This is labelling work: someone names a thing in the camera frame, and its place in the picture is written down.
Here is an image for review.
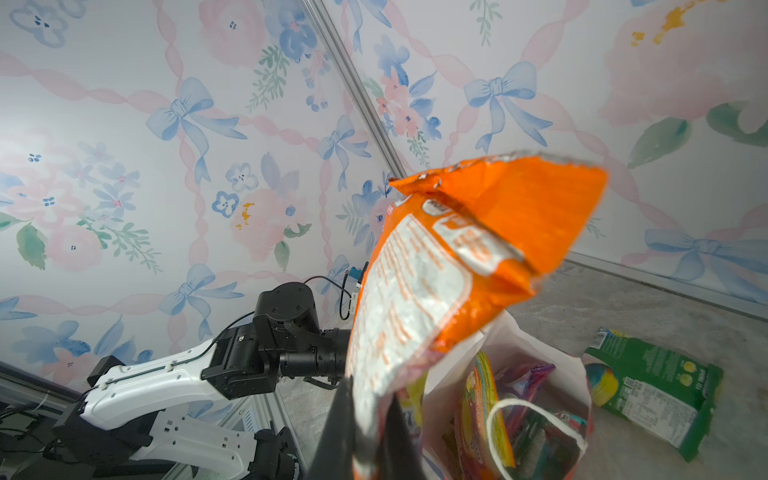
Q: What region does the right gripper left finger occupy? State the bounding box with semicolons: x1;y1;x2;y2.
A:
306;377;356;480

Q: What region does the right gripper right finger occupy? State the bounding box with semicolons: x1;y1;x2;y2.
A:
377;396;426;480

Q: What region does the red paper bag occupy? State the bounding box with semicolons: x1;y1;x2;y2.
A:
418;312;592;479

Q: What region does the purple berries candy pack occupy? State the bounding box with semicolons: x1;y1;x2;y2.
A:
494;362;556;435

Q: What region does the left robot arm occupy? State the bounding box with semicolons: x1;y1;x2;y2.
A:
52;282;351;479

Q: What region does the green snack pack back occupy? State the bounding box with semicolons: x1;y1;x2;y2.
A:
582;327;724;462

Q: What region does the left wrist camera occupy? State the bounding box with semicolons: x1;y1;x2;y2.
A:
342;262;369;294

